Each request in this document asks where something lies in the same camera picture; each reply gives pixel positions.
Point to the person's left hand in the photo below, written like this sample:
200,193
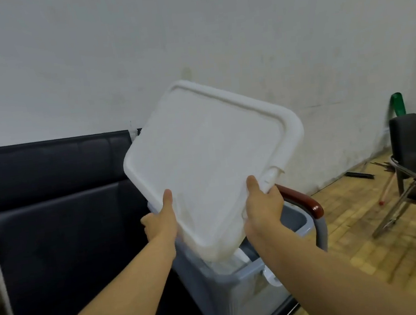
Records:
161,224

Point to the person's right hand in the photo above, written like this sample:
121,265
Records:
264,209

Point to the white bin lid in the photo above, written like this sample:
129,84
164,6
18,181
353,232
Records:
211,155

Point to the blue-grey plastic bin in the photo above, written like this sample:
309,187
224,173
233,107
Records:
239,301

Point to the person's left forearm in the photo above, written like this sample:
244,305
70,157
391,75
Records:
116,308

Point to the person's right forearm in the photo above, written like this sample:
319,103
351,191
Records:
338,282

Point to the brown wooden armrest pad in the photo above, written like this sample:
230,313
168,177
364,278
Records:
302,199

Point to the gray metal bench armrest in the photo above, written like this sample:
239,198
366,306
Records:
321,234

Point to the thin black bar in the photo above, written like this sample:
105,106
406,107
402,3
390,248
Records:
359,175

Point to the red-tipped wooden stick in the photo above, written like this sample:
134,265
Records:
387,188

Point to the black metal-frame chair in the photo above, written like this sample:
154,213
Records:
411,147

